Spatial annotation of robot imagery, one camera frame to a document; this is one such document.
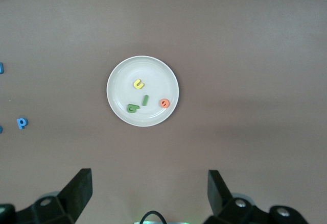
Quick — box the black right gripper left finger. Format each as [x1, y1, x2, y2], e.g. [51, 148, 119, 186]
[0, 168, 93, 224]

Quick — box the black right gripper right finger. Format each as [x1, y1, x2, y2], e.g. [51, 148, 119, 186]
[203, 170, 310, 224]

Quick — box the green foam letter b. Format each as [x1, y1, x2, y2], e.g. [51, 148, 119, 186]
[126, 103, 141, 114]

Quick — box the yellow foam letter u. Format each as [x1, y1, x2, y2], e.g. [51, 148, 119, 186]
[132, 79, 146, 90]

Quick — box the blue foam letter p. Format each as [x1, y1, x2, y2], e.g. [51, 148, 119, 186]
[16, 117, 29, 130]

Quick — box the beige brown plate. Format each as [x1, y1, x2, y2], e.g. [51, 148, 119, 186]
[106, 55, 180, 127]

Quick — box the brown table cover sheet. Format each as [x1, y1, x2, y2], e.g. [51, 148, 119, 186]
[0, 0, 327, 224]

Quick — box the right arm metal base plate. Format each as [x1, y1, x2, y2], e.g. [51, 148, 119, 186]
[132, 220, 190, 224]

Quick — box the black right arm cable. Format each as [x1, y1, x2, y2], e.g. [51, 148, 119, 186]
[139, 210, 168, 224]

